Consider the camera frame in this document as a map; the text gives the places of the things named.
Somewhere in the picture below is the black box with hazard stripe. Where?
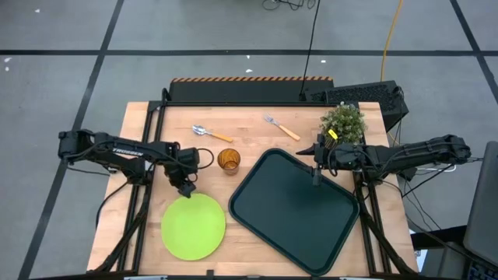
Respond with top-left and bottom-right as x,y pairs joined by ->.
169,76 -> 335,104

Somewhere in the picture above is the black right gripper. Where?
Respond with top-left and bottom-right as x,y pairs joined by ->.
295,134 -> 331,187

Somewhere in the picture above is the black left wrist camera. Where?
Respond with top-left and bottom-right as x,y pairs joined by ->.
177,147 -> 201,170

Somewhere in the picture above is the dark green plastic tray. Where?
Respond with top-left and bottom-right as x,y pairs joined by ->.
228,147 -> 360,277

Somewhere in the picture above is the spoon with orange handle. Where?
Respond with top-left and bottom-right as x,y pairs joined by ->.
191,124 -> 234,144

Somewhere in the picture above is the black perforated computer case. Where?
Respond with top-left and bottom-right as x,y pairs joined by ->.
304,80 -> 410,131

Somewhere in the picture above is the black aluminium table frame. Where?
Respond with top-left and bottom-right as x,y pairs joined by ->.
93,88 -> 419,278

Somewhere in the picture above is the fork with orange handle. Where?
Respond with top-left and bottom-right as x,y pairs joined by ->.
263,112 -> 301,142

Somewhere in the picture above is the yellow hanging cable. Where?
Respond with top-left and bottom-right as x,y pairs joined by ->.
380,0 -> 405,82

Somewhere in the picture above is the black hanging cable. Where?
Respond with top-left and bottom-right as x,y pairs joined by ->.
298,0 -> 322,101

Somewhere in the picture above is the lime green round plate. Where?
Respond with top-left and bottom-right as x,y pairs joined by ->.
160,192 -> 227,261

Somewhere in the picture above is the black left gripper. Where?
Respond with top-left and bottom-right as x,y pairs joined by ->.
165,153 -> 200,198

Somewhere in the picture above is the amber faceted glass cup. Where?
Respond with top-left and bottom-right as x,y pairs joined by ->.
216,148 -> 241,176

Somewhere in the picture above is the black floor cable coil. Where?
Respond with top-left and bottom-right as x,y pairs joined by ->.
261,0 -> 317,12

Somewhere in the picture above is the small plant in striped pot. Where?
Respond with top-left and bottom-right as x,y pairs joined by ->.
318,101 -> 368,151

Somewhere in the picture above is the white cable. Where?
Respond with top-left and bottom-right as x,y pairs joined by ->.
426,163 -> 457,174

